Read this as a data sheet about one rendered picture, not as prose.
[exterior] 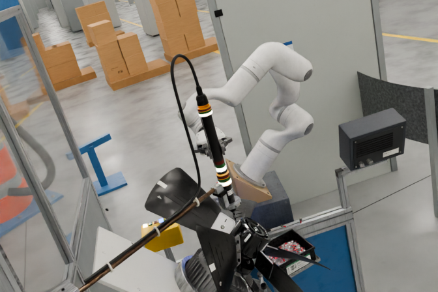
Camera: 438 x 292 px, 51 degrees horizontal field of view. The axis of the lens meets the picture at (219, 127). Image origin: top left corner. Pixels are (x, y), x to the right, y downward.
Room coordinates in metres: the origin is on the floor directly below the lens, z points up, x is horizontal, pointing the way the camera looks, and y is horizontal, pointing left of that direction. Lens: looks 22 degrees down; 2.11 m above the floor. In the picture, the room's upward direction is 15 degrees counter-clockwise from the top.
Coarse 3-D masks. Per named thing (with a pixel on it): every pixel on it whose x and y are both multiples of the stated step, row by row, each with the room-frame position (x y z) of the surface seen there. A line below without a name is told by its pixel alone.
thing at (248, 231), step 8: (240, 224) 1.24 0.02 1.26; (248, 224) 1.25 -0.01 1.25; (256, 224) 1.30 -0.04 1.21; (232, 232) 1.25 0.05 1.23; (240, 232) 1.22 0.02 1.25; (248, 232) 1.21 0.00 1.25; (256, 232) 1.22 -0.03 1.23; (264, 232) 1.27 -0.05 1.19; (240, 240) 1.21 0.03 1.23; (248, 240) 1.20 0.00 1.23; (256, 240) 1.19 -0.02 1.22; (264, 240) 1.20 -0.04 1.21; (248, 248) 1.19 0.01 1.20; (256, 248) 1.19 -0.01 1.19; (264, 248) 1.21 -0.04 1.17; (248, 256) 1.19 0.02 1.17; (256, 256) 1.20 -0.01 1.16; (240, 264) 1.18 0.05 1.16; (248, 264) 1.21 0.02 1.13; (248, 272) 1.19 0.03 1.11
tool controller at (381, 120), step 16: (384, 112) 1.79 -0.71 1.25; (352, 128) 1.74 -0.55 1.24; (368, 128) 1.71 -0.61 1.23; (384, 128) 1.70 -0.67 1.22; (400, 128) 1.71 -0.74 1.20; (352, 144) 1.69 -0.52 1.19; (368, 144) 1.70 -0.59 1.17; (384, 144) 1.71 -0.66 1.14; (400, 144) 1.73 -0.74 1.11; (352, 160) 1.72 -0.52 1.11; (368, 160) 1.71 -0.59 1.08
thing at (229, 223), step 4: (220, 212) 1.30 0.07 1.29; (220, 216) 1.29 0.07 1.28; (224, 216) 1.30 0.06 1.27; (216, 220) 1.28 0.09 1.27; (220, 220) 1.28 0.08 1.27; (224, 220) 1.29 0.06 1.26; (228, 220) 1.29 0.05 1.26; (232, 220) 1.29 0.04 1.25; (216, 224) 1.27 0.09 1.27; (220, 224) 1.27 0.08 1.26; (224, 224) 1.28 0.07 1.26; (228, 224) 1.28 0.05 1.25; (232, 224) 1.28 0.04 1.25; (212, 228) 1.26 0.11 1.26; (216, 228) 1.26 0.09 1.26; (220, 228) 1.27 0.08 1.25; (224, 228) 1.27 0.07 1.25; (228, 228) 1.27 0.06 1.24; (232, 228) 1.27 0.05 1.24; (228, 232) 1.26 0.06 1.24
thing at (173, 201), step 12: (180, 168) 1.45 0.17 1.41; (168, 180) 1.38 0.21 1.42; (180, 180) 1.39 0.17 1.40; (192, 180) 1.40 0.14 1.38; (156, 192) 1.32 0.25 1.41; (168, 192) 1.33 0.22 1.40; (180, 192) 1.34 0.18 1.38; (192, 192) 1.35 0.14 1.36; (204, 192) 1.36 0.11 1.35; (156, 204) 1.28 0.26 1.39; (168, 204) 1.29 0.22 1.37; (180, 204) 1.30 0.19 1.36; (204, 204) 1.32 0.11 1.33; (216, 204) 1.33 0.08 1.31; (168, 216) 1.26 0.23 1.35; (192, 216) 1.28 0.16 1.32; (204, 216) 1.28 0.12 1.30; (216, 216) 1.29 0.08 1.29; (192, 228) 1.25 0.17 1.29
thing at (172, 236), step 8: (176, 224) 1.65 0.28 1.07; (144, 232) 1.65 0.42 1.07; (168, 232) 1.63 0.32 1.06; (176, 232) 1.63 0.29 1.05; (152, 240) 1.62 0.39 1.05; (160, 240) 1.62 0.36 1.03; (168, 240) 1.63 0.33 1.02; (176, 240) 1.63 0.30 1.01; (152, 248) 1.62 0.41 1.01; (160, 248) 1.62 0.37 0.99
